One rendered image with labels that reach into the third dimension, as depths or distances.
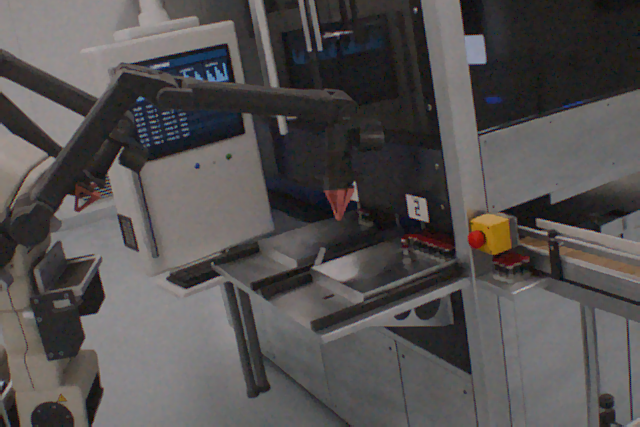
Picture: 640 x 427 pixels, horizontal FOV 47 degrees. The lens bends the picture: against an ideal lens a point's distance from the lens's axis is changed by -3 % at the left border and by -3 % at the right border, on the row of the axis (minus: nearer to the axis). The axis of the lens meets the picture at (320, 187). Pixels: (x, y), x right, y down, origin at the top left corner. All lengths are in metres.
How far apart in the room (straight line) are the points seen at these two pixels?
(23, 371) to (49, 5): 5.36
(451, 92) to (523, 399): 0.82
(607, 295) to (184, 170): 1.40
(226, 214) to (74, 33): 4.62
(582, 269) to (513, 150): 0.33
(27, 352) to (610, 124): 1.54
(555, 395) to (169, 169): 1.34
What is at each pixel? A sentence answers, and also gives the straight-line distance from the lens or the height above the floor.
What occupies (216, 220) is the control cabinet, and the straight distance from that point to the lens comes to 2.52.
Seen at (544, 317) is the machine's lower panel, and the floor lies 0.70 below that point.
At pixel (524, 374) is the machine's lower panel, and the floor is 0.57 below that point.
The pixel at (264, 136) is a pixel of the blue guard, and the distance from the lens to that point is 2.64.
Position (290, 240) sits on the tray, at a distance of 2.24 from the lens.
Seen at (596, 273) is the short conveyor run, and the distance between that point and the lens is 1.63.
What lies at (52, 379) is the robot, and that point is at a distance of 1.86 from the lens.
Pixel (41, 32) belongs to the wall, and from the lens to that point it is 6.94.
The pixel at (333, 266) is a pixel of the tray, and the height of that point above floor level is 0.90.
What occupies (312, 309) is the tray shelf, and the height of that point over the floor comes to 0.88.
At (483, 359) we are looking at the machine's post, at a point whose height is 0.67.
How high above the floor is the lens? 1.55
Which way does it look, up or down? 14 degrees down
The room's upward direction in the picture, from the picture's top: 10 degrees counter-clockwise
